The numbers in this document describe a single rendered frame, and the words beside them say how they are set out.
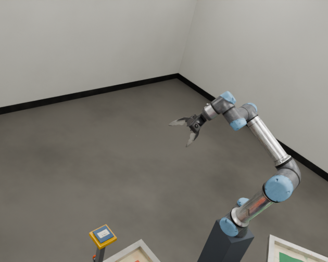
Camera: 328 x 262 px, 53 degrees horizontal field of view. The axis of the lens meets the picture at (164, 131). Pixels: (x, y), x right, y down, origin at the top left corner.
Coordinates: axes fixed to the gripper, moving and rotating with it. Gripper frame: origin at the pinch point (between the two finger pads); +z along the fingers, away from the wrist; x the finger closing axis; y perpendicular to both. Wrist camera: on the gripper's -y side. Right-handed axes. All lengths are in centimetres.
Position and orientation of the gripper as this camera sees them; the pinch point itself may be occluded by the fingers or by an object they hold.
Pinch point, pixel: (176, 136)
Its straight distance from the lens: 171.8
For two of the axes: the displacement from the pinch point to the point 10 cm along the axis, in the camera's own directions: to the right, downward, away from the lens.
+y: 2.0, -2.6, 9.4
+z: -7.6, 5.7, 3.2
